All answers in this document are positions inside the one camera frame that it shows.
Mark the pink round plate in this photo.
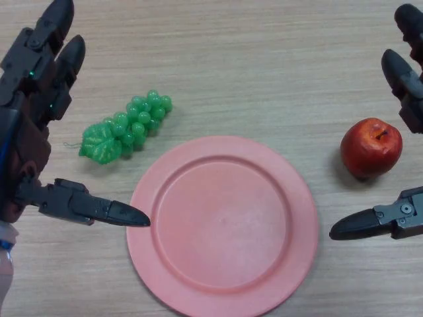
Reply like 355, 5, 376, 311
126, 135, 320, 315

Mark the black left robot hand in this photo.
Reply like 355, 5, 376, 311
0, 0, 151, 228

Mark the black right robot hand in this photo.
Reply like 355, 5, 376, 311
329, 3, 423, 241

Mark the green plastic grape bunch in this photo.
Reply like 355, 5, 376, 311
63, 89, 174, 165

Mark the red apple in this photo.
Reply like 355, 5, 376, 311
340, 118, 403, 181

